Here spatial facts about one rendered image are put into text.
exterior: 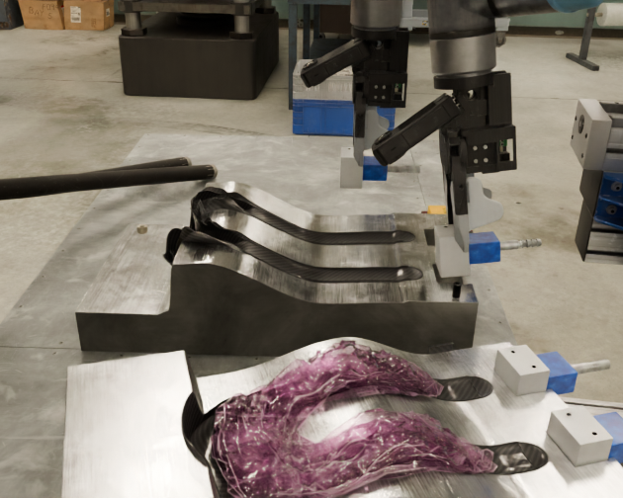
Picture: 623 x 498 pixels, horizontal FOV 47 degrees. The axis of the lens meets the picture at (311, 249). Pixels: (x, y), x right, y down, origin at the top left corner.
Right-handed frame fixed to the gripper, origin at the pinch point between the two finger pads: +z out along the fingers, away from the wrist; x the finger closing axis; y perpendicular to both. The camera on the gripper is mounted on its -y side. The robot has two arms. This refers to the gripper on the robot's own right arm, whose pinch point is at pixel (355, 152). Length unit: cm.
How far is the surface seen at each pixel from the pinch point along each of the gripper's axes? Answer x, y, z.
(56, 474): -58, -31, 15
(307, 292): -34.4, -6.6, 6.3
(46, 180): -6.8, -49.0, 3.2
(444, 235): -30.7, 10.3, -0.3
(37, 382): -43, -39, 15
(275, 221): -17.7, -11.9, 4.5
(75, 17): 605, -256, 82
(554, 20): 617, 210, 80
